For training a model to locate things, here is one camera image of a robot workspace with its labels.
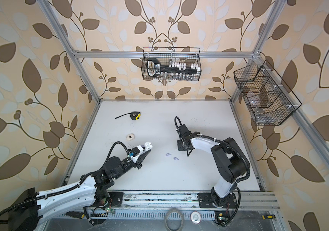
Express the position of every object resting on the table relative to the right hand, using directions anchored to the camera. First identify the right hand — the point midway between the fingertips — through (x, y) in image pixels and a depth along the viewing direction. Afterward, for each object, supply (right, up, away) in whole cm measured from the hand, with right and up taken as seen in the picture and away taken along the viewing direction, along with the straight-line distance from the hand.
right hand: (183, 146), depth 95 cm
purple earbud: (-5, -6, -6) cm, 10 cm away
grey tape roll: (-4, -30, -30) cm, 43 cm away
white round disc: (+4, -29, -25) cm, 39 cm away
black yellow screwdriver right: (+39, -29, -25) cm, 55 cm away
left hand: (-21, +5, -22) cm, 31 cm away
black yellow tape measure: (-36, +20, +13) cm, 44 cm away
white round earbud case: (-20, +5, -22) cm, 30 cm away
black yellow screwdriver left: (-54, -27, -27) cm, 66 cm away
